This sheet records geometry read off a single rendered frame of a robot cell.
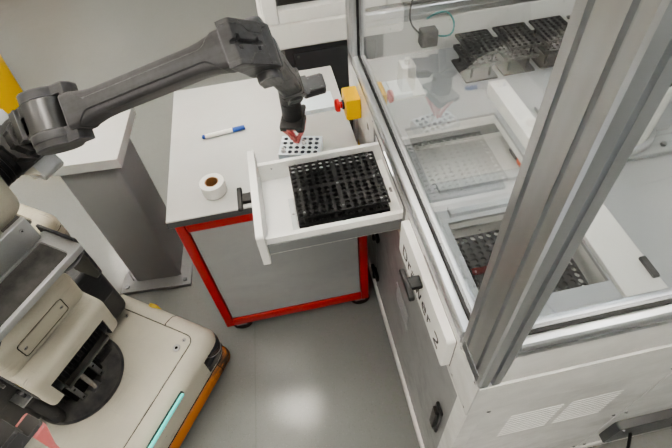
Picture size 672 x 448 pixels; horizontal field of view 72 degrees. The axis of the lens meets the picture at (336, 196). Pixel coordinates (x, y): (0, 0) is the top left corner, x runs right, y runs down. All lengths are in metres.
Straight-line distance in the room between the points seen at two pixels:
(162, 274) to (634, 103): 1.99
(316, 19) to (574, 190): 1.45
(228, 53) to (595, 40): 0.53
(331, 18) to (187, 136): 0.67
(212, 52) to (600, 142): 0.57
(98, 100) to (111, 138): 0.84
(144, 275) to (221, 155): 0.88
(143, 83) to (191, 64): 0.09
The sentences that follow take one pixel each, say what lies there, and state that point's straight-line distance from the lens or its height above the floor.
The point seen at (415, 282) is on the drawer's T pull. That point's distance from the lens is 0.96.
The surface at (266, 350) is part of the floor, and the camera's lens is 1.93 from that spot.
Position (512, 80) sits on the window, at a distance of 0.54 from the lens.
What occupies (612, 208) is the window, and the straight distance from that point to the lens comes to 0.53.
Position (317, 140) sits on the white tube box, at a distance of 1.41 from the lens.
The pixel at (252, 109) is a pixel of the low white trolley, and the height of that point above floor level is 0.76.
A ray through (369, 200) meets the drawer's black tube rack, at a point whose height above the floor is 0.90.
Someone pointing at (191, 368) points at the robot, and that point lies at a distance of 1.68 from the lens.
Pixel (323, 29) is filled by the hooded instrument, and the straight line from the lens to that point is 1.81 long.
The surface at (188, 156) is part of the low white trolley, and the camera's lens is 1.52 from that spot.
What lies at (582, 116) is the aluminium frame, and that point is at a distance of 0.42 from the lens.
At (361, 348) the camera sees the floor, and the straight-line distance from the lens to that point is 1.89.
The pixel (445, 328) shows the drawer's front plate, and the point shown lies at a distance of 0.90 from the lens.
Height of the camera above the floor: 1.74
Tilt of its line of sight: 49 degrees down
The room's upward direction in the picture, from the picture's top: 5 degrees counter-clockwise
